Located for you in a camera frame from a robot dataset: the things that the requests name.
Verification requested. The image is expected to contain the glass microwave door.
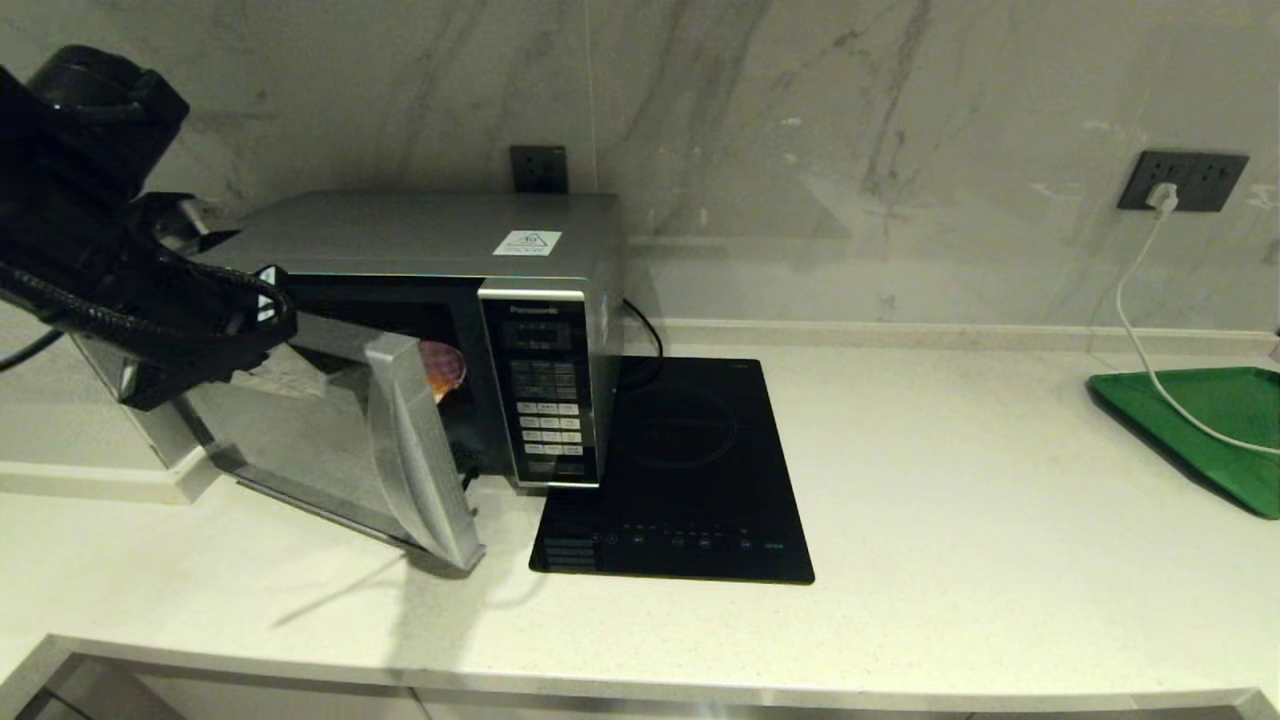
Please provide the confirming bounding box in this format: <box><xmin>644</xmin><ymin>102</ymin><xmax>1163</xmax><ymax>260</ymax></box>
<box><xmin>75</xmin><ymin>310</ymin><xmax>488</xmax><ymax>573</ymax></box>

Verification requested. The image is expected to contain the purple plastic plate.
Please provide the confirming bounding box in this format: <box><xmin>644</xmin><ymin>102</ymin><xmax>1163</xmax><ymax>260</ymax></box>
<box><xmin>425</xmin><ymin>342</ymin><xmax>468</xmax><ymax>404</ymax></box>

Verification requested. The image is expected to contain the black corrugated cable sleeve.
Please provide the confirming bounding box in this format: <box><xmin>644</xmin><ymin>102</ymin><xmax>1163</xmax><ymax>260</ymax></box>
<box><xmin>0</xmin><ymin>258</ymin><xmax>298</xmax><ymax>346</ymax></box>

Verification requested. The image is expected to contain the black power cord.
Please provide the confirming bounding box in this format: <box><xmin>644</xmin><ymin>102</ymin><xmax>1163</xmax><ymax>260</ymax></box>
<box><xmin>622</xmin><ymin>298</ymin><xmax>665</xmax><ymax>391</ymax></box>

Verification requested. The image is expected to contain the silver Panasonic microwave body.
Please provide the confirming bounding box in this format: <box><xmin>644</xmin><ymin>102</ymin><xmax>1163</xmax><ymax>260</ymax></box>
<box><xmin>195</xmin><ymin>192</ymin><xmax>626</xmax><ymax>491</ymax></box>

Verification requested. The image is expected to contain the white power cable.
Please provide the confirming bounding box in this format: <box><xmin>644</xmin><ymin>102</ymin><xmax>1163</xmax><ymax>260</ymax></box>
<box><xmin>1115</xmin><ymin>210</ymin><xmax>1280</xmax><ymax>457</ymax></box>

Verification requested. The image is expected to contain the green plastic tray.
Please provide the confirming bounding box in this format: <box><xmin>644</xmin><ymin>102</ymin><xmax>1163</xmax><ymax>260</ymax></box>
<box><xmin>1088</xmin><ymin>367</ymin><xmax>1280</xmax><ymax>520</ymax></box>

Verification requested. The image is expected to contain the black wide wall socket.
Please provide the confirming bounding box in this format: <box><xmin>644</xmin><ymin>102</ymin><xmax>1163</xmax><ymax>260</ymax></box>
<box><xmin>1118</xmin><ymin>150</ymin><xmax>1251</xmax><ymax>214</ymax></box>

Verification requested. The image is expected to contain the black induction cooktop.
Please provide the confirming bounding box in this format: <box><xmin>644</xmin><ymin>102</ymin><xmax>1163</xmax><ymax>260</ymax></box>
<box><xmin>529</xmin><ymin>357</ymin><xmax>816</xmax><ymax>585</ymax></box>

